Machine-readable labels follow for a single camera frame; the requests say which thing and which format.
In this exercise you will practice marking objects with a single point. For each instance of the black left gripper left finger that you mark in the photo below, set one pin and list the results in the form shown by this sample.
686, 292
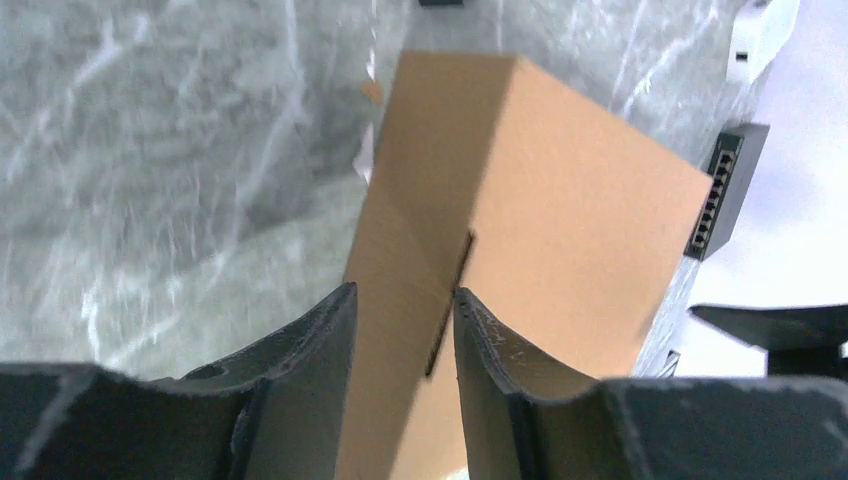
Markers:
273, 410

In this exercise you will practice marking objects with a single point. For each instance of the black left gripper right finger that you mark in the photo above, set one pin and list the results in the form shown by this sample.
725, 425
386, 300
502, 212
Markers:
526, 415

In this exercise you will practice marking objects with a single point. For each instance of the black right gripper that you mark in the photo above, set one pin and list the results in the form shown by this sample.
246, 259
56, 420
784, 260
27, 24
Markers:
801, 341

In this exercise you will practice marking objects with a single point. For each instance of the brown cardboard box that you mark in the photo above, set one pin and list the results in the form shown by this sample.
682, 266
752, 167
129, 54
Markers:
564, 220

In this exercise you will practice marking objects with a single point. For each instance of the black rectangular block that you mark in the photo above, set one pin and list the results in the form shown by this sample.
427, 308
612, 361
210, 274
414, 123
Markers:
732, 166

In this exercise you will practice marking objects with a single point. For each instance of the white translucent plastic case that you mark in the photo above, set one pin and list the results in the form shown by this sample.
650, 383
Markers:
760, 30

